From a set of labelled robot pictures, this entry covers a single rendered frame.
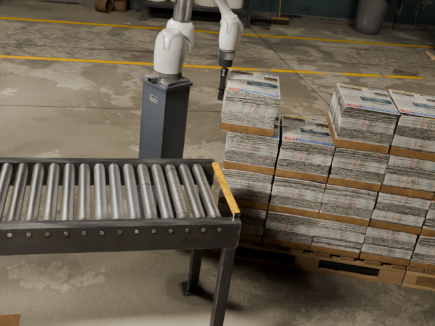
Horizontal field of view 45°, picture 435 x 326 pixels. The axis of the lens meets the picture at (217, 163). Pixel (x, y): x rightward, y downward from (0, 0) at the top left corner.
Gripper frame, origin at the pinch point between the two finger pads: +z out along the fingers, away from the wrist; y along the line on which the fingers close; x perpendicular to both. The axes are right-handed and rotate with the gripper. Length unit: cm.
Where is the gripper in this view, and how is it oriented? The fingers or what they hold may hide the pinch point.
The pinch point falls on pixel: (221, 94)
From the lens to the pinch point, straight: 295.3
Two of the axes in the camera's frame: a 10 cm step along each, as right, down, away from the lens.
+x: -9.9, -1.6, 0.3
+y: 1.0, -4.5, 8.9
